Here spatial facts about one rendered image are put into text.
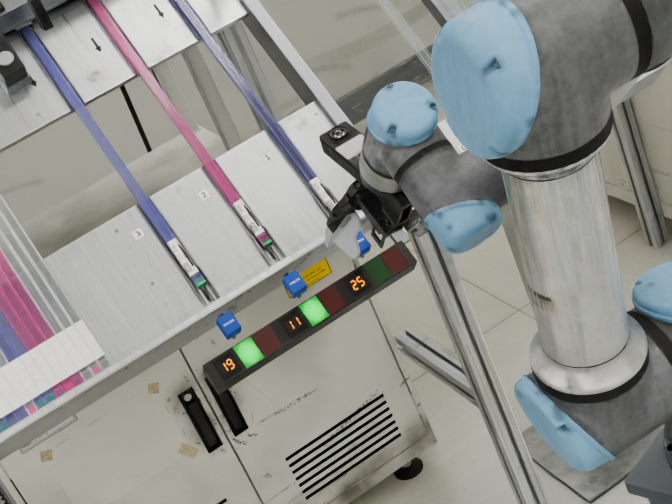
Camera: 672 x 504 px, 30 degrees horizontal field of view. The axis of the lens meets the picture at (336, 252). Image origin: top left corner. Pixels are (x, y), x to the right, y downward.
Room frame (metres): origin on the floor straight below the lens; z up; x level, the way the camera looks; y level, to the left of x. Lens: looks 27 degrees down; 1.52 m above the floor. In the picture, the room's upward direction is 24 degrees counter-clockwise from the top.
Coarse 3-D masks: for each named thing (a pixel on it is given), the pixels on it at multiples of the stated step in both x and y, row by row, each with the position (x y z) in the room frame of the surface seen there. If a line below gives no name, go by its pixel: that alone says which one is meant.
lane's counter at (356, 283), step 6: (360, 270) 1.57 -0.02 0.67; (348, 276) 1.57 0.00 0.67; (354, 276) 1.57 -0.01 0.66; (360, 276) 1.57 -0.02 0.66; (348, 282) 1.56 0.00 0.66; (354, 282) 1.56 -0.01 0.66; (360, 282) 1.56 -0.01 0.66; (366, 282) 1.56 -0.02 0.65; (354, 288) 1.55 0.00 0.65; (360, 288) 1.55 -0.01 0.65; (366, 288) 1.55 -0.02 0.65; (354, 294) 1.55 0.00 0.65
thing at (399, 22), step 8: (376, 0) 1.78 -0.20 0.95; (384, 0) 1.77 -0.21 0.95; (384, 8) 1.77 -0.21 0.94; (392, 8) 1.76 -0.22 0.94; (392, 16) 1.75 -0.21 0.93; (400, 16) 1.75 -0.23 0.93; (400, 24) 1.74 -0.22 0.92; (400, 32) 1.74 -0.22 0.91; (408, 32) 1.73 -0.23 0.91; (408, 40) 1.73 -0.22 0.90; (416, 40) 1.72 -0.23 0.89; (416, 48) 1.71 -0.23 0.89; (424, 48) 1.71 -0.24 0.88; (424, 56) 1.70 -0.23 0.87; (424, 64) 1.70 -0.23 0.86
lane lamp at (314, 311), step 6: (312, 300) 1.55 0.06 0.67; (318, 300) 1.55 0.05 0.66; (300, 306) 1.54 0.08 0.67; (306, 306) 1.54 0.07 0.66; (312, 306) 1.54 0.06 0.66; (318, 306) 1.54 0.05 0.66; (306, 312) 1.54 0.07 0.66; (312, 312) 1.53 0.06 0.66; (318, 312) 1.53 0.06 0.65; (324, 312) 1.53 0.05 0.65; (312, 318) 1.53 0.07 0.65; (318, 318) 1.53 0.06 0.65; (324, 318) 1.53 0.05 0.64; (312, 324) 1.52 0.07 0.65
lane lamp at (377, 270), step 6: (378, 258) 1.58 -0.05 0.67; (366, 264) 1.58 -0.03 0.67; (372, 264) 1.58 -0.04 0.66; (378, 264) 1.57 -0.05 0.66; (384, 264) 1.57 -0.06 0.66; (366, 270) 1.57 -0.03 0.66; (372, 270) 1.57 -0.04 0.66; (378, 270) 1.57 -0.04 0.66; (384, 270) 1.57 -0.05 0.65; (372, 276) 1.56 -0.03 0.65; (378, 276) 1.56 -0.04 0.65; (384, 276) 1.56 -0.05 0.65; (390, 276) 1.56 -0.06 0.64; (378, 282) 1.56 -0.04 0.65
